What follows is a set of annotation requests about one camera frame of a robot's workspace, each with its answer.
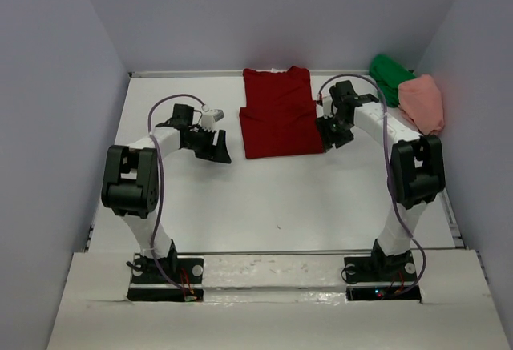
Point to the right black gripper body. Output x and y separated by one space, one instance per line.
341 130

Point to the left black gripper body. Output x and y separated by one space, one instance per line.
201 142

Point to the red t shirt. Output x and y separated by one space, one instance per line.
279 118

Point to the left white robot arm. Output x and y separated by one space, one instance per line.
133 181

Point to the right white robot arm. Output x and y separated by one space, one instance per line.
414 170

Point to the green t shirt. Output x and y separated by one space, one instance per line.
389 74

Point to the pink t shirt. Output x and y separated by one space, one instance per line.
420 102

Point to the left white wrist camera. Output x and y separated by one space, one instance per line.
210 117

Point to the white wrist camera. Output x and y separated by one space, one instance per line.
325 106
210 117

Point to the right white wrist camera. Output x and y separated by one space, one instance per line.
325 106

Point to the aluminium rail frame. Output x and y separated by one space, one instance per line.
225 73

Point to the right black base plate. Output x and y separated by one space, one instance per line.
380 286

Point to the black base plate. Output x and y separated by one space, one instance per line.
380 286
182 285

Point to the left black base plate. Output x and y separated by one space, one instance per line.
182 285

